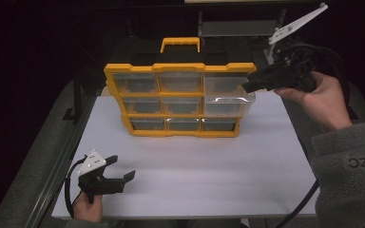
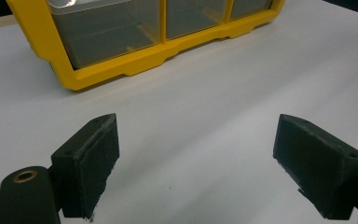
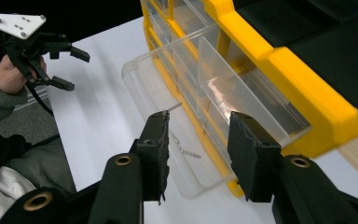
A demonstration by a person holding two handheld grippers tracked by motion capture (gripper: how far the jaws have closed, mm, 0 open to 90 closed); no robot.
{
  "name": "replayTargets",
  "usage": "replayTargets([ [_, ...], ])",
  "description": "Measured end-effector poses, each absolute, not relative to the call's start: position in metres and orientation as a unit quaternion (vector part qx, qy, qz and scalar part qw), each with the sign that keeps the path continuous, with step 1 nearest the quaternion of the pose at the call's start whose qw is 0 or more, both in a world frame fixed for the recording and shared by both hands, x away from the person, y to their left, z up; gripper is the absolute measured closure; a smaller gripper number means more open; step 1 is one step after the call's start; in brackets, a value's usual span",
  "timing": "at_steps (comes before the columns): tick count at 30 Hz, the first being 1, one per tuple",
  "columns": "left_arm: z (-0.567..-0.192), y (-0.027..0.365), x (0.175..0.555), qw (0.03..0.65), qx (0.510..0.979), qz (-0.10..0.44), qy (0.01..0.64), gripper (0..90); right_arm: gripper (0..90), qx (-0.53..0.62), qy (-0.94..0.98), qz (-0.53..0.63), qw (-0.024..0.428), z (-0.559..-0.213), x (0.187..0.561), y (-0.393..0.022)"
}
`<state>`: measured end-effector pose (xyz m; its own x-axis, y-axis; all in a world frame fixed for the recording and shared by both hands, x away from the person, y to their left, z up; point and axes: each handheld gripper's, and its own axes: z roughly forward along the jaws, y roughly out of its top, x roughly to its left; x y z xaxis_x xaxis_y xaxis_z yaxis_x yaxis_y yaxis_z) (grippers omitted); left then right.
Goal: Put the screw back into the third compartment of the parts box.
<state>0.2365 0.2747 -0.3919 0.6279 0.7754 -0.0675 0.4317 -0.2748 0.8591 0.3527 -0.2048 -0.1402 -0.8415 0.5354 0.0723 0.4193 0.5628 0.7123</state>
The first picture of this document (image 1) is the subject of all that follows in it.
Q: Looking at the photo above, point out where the black metal stand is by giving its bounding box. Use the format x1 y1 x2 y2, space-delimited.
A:
62 69 87 122

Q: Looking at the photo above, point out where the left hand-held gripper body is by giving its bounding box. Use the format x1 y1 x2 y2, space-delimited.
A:
77 148 125 204

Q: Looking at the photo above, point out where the person's right hand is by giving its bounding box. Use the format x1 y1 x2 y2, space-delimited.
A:
273 71 353 133

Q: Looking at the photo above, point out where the person's left hand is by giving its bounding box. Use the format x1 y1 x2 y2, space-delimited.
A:
72 192 105 223

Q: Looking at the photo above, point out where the group of clear small drawers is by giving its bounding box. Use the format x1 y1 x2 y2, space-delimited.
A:
111 71 238 132

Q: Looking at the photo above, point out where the yellow black drawer organizer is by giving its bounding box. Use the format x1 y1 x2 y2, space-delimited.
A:
104 36 258 139

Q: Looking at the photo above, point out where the grey metal frame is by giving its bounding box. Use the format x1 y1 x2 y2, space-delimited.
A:
197 9 288 39

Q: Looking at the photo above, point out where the clear plastic pulled-out drawer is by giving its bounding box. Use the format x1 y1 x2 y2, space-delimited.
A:
203 73 257 117

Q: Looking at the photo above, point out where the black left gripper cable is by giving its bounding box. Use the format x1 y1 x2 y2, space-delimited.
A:
64 154 88 219

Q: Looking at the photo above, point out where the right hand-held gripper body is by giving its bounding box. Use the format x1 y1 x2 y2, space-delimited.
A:
268 2 329 93

